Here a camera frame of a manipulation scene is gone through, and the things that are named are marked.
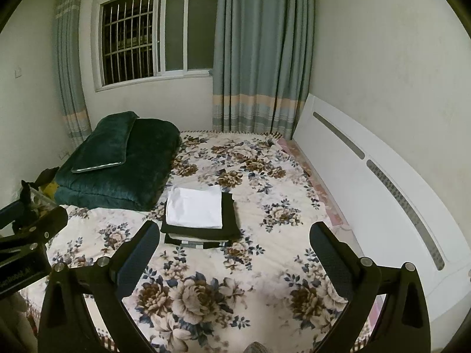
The white wall socket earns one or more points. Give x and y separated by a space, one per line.
64 153

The teal striped curtain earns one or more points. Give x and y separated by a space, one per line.
70 62
261 62

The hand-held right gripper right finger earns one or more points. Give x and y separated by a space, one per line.
331 264

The dark green folded quilt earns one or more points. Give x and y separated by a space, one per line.
147 165

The white t-shirt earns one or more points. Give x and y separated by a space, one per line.
195 206

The dark green pillow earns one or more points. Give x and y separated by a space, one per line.
105 143

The black folded garment white print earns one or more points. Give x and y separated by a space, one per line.
198 243

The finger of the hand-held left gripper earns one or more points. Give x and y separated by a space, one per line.
13 211
44 224

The pink checked mattress sheet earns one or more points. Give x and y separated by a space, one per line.
323 198

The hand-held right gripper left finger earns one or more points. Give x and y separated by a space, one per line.
136 264

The white bed headboard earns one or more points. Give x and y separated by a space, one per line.
368 198

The floral bed sheet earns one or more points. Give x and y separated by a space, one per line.
228 283

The clear plastic storage box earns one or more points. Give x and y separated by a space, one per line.
42 200

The window with metal bars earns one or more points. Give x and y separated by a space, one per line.
154 33

